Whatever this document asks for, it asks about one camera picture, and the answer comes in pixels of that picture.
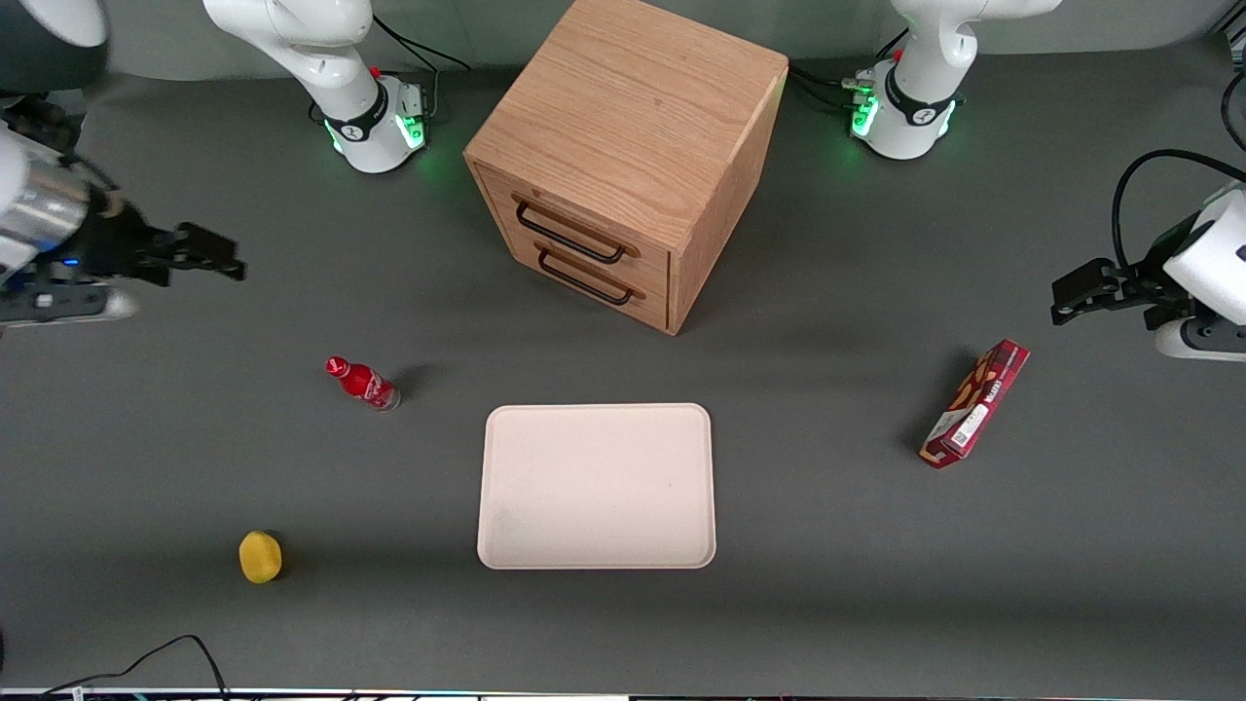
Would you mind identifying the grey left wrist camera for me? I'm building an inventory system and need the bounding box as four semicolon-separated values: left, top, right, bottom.
1155;316;1246;363

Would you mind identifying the black right arm base cable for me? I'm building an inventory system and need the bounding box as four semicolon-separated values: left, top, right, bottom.
373;15;471;123

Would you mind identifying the wooden drawer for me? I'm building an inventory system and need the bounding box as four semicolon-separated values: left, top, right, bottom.
477;164;673;293
504;226;673;334

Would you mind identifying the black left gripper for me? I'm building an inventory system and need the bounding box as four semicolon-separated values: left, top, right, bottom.
1051;216;1213;332

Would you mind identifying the black left wrist cable loop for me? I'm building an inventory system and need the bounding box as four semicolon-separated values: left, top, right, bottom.
1113;149;1246;276

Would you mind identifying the black arm base cable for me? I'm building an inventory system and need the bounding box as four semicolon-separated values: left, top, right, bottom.
373;15;471;123
788;29;911;110

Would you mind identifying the black metal drawer handle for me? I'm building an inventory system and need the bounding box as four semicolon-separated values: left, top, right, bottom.
535;243;645;308
513;198;641;266

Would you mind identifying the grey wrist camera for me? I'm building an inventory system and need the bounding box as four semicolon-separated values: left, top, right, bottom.
1155;316;1246;363
0;282;139;328

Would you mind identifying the red cola bottle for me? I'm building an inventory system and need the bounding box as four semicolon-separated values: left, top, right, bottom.
325;355;402;414

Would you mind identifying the black left arm base cable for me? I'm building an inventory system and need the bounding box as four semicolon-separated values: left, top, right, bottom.
788;29;911;110

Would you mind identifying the wooden drawer cabinet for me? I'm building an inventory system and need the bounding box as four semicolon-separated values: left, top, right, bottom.
463;0;789;337

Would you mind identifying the yellow lemon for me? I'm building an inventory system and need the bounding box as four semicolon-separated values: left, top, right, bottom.
238;531;284;585

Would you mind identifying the red tartan cookie box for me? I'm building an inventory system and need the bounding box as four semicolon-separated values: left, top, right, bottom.
919;338;1032;470

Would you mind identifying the beige plastic tray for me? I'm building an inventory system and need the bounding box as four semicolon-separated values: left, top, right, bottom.
476;403;717;572

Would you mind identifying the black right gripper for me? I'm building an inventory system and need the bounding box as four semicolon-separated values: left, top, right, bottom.
73;200;246;289

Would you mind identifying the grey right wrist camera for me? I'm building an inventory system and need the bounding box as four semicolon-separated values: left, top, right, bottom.
0;282;139;328

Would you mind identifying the thin black table-edge cable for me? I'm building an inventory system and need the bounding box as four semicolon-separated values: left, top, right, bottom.
39;635;231;701

